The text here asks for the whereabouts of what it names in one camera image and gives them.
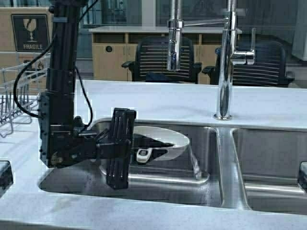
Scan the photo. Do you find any wire dish rack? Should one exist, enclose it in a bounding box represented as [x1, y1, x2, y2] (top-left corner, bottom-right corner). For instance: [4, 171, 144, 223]
[0, 54, 50, 138]

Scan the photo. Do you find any left black office chair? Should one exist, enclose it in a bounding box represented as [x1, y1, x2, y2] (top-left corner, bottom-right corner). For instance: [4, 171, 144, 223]
[121, 36, 202, 84]

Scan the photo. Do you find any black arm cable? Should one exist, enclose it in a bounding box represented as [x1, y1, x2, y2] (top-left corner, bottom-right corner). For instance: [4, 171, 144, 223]
[13, 0, 99, 131]

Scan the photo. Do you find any grey right camera mount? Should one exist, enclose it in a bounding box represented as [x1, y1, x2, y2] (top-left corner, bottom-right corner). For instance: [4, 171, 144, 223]
[298, 161, 307, 192]

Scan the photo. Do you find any stainless steel double sink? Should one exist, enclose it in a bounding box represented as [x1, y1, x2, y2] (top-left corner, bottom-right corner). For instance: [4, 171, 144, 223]
[39, 121, 307, 215]

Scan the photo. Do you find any chrome pull-down faucet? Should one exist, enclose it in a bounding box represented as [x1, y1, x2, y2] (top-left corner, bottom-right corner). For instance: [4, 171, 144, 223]
[167, 0, 255, 120]

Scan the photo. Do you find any black office chair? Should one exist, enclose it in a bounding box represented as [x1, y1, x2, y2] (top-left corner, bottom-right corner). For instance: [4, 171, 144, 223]
[121, 36, 202, 84]
[202, 40, 295, 87]

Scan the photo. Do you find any cardboard box fragile label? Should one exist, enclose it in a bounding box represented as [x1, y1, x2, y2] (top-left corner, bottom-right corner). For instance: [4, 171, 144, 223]
[0, 7, 55, 89]

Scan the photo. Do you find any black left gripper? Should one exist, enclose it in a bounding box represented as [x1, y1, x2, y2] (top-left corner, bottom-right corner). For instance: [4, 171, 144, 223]
[49, 108, 136, 190]

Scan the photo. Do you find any white frying pan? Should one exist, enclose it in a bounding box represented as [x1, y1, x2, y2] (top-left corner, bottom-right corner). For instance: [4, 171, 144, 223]
[128, 125, 190, 173]

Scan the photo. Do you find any wooden cabinet white top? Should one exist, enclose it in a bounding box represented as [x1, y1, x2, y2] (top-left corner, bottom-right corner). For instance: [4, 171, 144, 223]
[88, 25, 243, 82]

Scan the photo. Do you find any right black office chair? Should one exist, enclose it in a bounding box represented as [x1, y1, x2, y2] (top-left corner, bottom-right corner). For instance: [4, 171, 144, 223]
[202, 40, 295, 87]

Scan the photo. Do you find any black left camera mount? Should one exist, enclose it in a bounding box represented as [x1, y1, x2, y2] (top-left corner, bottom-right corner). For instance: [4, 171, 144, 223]
[0, 161, 13, 196]

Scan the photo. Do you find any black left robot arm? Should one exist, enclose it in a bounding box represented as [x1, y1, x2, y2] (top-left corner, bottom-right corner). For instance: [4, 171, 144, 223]
[38, 0, 136, 190]

